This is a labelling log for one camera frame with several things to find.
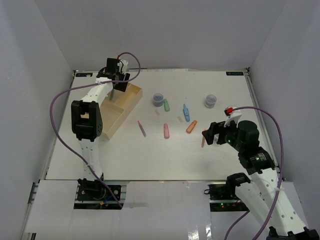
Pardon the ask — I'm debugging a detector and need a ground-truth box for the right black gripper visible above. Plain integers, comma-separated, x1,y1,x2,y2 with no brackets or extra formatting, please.
201,117,244,152

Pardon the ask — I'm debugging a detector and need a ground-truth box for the orange highlighter pen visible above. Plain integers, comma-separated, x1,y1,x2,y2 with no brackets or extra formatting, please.
201,128,206,148

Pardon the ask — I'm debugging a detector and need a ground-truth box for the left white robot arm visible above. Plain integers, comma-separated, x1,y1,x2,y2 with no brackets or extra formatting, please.
71,58,130,181

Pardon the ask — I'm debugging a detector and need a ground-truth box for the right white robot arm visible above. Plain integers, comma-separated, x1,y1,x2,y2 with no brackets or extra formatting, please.
202,120,320,240

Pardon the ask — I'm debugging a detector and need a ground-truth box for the left black corner label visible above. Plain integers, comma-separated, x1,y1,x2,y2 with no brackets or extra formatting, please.
75,72,93,78

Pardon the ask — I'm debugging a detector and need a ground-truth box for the black corner label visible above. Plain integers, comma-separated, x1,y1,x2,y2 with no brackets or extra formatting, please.
226,71,244,76
75,72,93,78

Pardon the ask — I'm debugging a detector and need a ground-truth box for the right paperclip jar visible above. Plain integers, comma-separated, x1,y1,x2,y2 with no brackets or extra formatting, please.
204,94,217,109

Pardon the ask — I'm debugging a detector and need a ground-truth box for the paperclip jar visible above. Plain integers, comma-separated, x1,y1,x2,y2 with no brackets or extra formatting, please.
152,93,164,107
204,94,217,109

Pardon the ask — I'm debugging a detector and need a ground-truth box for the beige compartment box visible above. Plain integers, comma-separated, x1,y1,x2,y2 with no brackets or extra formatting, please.
100,83,143,140

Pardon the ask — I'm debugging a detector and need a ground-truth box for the left paperclip jar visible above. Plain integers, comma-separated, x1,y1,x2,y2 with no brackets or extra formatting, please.
152,93,164,107

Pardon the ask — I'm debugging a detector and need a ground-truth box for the pink highlighter pen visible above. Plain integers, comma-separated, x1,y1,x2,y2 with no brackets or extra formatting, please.
137,120,147,137

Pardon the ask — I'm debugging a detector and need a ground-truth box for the right black corner label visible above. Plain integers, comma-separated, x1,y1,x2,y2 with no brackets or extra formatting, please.
226,71,244,76

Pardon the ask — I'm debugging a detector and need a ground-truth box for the green correction tape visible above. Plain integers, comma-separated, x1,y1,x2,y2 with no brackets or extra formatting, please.
163,98,170,112

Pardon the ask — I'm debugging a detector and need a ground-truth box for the pink correction tape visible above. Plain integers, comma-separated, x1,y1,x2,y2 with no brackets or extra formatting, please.
163,123,170,139

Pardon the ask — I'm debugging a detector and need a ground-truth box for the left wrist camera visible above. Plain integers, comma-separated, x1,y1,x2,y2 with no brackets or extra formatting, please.
118,59,129,75

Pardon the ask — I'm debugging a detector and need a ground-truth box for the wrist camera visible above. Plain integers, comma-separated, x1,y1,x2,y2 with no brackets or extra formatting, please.
118,59,129,75
224,105,242,128

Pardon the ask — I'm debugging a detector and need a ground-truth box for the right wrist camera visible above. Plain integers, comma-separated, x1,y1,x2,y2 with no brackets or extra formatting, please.
224,105,242,128

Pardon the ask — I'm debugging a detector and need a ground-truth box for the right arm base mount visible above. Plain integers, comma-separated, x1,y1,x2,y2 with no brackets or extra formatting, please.
203,183,248,213

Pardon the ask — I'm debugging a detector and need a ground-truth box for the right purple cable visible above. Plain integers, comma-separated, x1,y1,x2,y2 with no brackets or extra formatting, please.
223,106,285,240

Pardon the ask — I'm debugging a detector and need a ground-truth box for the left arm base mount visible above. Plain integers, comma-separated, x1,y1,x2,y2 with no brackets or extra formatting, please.
73,178,123,210

